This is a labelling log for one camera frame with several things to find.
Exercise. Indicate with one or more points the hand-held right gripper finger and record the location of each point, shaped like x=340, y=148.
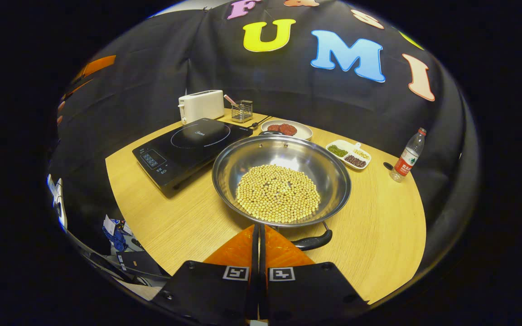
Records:
x=255, y=253
x=263, y=253

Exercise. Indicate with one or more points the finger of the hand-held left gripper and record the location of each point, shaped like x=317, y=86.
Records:
x=98, y=65

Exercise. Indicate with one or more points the pile of soybeans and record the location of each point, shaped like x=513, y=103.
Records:
x=278, y=194

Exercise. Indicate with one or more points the black induction cooktop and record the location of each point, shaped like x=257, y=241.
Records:
x=188, y=145

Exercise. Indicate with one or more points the white toaster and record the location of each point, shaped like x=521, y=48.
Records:
x=202, y=106

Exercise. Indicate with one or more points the flat black box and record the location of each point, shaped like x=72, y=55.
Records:
x=138, y=262

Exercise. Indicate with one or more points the brown meat patty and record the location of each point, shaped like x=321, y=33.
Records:
x=273, y=127
x=288, y=129

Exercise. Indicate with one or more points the pile of green beans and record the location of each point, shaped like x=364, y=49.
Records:
x=337, y=151

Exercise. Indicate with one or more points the round white plate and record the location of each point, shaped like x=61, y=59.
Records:
x=304, y=131

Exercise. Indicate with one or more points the pile of dark red beans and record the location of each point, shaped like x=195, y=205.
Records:
x=355, y=161

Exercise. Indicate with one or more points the white divided dish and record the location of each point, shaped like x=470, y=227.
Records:
x=340, y=142

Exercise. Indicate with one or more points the pink straw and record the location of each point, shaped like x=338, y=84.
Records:
x=230, y=100

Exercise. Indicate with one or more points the pile of small yellow beans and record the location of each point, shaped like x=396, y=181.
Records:
x=361, y=154

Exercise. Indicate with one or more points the blue and white clutter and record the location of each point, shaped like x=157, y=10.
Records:
x=116, y=235

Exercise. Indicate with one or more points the small black round cap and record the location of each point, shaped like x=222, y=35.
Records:
x=388, y=166

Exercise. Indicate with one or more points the black backdrop cloth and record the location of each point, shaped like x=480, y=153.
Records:
x=297, y=90

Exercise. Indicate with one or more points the clear bottle with red label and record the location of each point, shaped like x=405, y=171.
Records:
x=406, y=160

